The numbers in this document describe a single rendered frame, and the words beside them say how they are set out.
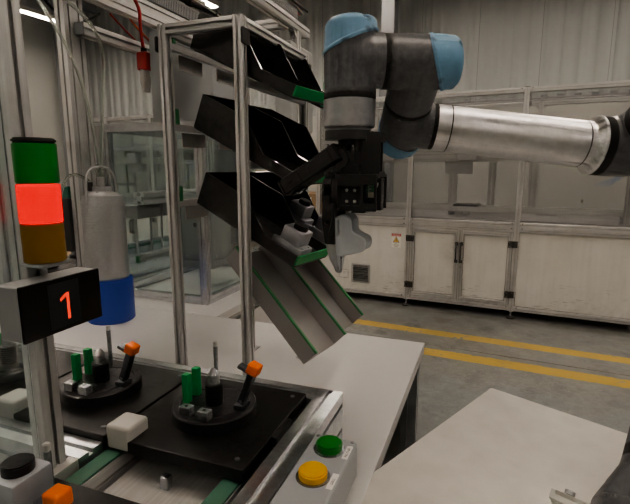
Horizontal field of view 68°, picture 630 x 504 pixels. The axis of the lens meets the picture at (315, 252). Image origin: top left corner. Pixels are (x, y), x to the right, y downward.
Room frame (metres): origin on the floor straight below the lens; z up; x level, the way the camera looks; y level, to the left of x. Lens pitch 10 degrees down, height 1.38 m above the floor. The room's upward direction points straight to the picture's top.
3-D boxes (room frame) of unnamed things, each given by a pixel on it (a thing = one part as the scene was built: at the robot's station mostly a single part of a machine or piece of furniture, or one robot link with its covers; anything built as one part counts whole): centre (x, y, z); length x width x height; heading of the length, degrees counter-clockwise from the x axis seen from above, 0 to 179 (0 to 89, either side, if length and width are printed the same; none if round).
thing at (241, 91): (1.12, 0.16, 1.26); 0.36 x 0.21 x 0.80; 159
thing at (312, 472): (0.58, 0.00, 0.96); 0.04 x 0.04 x 0.02
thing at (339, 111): (0.71, -0.05, 1.45); 0.08 x 0.08 x 0.05
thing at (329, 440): (0.65, -0.02, 0.96); 0.04 x 0.04 x 0.02
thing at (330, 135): (0.70, -0.06, 1.37); 0.09 x 0.08 x 0.12; 69
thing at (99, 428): (0.82, 0.40, 1.01); 0.24 x 0.24 x 0.13; 69
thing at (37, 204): (0.60, 0.35, 1.33); 0.05 x 0.05 x 0.05
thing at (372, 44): (0.71, -0.05, 1.53); 0.09 x 0.08 x 0.11; 92
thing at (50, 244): (0.60, 0.35, 1.28); 0.05 x 0.05 x 0.05
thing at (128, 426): (0.74, 0.17, 1.01); 0.24 x 0.24 x 0.13; 69
